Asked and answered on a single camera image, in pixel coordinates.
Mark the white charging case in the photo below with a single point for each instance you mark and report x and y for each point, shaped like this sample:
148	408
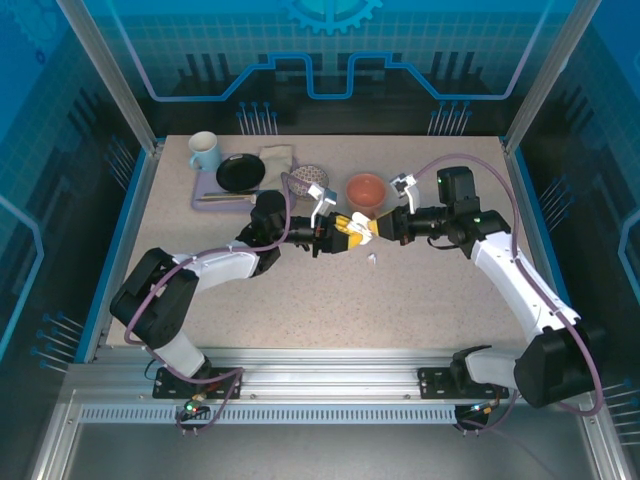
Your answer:
361	222

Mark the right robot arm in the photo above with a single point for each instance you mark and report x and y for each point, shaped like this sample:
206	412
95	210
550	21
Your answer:
510	295

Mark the patterned ceramic bowl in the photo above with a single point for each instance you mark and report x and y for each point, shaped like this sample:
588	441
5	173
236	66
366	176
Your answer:
305	177

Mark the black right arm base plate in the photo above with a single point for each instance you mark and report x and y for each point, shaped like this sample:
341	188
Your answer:
435	382

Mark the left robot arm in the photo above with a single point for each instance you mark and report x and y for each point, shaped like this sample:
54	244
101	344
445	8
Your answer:
150	300

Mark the black plate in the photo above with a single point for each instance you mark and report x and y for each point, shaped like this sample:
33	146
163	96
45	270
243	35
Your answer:
240	172

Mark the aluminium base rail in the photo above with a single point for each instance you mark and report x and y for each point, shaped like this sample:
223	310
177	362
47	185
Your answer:
325	375

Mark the lavender tray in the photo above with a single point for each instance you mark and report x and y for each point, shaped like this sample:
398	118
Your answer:
205	182

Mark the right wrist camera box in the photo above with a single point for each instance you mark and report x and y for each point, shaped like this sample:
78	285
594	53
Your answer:
400	182

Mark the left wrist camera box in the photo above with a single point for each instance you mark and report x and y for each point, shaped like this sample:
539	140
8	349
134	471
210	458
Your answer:
322	197

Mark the white earbud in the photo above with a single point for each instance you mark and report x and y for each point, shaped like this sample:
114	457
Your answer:
372	258

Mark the light blue mug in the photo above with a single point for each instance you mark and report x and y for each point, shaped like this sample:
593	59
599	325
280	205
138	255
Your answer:
206	150

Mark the wooden chopstick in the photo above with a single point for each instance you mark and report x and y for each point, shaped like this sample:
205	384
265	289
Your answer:
225	196
225	199

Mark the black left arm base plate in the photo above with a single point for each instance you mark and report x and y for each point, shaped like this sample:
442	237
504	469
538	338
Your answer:
170	387

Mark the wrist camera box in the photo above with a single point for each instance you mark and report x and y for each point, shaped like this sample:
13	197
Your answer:
400	182
322	197

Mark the aluminium frame post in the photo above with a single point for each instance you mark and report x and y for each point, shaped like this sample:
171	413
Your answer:
117	75
544	75

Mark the beige folded napkin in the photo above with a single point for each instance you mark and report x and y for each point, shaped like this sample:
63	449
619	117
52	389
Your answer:
277	157

